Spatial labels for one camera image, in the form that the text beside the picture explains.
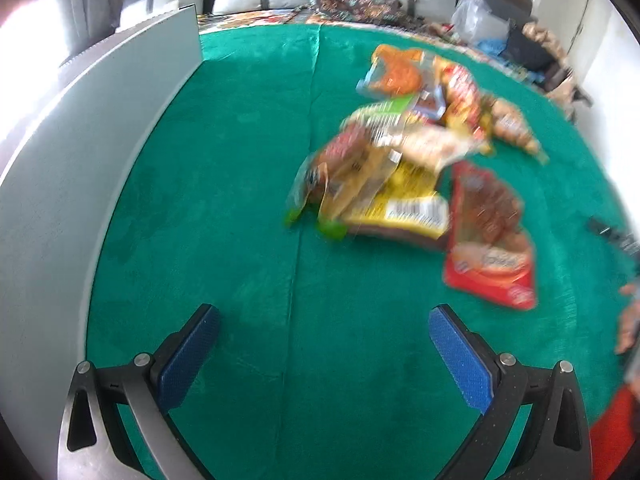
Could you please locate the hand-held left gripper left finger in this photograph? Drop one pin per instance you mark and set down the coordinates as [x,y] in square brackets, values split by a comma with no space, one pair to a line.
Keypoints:
[187,360]

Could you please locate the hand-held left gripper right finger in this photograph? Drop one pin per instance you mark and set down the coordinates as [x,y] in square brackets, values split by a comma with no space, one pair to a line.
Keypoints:
[460,360]

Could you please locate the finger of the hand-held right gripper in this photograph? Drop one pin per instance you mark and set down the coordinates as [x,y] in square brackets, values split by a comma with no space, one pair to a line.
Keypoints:
[612,234]

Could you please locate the white cardboard box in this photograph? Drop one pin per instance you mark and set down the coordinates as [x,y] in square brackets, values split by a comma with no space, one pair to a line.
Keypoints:
[60,210]

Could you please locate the person's right hand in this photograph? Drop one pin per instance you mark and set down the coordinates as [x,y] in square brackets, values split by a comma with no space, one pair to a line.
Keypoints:
[629,322]

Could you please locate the green cloth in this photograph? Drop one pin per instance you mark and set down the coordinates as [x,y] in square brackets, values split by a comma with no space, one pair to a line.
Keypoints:
[225,210]

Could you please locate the red cloth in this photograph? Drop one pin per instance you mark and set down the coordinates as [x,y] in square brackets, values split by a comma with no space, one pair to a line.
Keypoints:
[615,435]

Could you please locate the pale beige snack packet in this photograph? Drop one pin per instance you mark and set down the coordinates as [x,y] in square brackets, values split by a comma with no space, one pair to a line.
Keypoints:
[432,147]

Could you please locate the black bag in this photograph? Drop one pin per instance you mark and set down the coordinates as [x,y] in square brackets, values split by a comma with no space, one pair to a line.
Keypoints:
[530,50]

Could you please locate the blue plastic bag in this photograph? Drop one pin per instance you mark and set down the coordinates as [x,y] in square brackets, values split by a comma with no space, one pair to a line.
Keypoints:
[492,47]

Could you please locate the clear packet with green corners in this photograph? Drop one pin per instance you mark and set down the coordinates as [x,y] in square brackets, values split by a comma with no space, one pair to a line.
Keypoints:
[345,170]

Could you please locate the clear plastic bag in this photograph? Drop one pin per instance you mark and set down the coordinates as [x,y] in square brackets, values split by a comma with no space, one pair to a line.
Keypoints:
[475,15]

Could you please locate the grey curtain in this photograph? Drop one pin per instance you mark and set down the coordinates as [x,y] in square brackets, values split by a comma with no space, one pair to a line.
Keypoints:
[87,5]

